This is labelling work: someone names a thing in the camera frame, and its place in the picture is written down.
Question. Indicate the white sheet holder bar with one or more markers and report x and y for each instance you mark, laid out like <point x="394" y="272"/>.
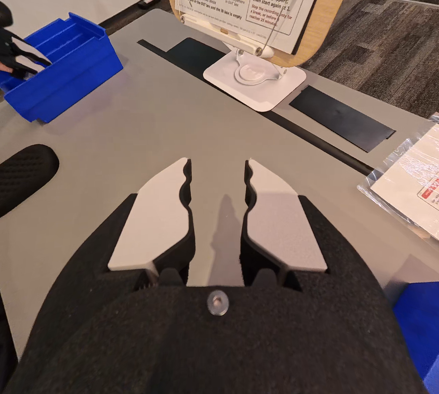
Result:
<point x="219" y="29"/>

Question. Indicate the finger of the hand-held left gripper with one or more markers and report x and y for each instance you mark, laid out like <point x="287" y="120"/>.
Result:
<point x="31" y="52"/>
<point x="29" y="68"/>

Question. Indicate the person's left hand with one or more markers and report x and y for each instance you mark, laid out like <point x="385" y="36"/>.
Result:
<point x="4" y="67"/>

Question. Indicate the laminated printed paper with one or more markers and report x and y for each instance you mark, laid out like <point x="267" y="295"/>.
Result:
<point x="404" y="178"/>

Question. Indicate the wooden display board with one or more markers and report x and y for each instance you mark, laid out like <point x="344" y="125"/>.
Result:
<point x="329" y="7"/>

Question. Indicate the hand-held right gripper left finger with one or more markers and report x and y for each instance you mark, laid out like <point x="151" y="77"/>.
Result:
<point x="152" y="226"/>

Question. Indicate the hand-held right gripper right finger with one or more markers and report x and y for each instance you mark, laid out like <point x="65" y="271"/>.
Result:
<point x="283" y="229"/>

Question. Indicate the small black device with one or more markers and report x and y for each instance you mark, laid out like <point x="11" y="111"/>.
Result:
<point x="149" y="1"/>

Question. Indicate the blue plastic bin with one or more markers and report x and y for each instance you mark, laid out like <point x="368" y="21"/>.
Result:
<point x="75" y="75"/>
<point x="422" y="332"/>

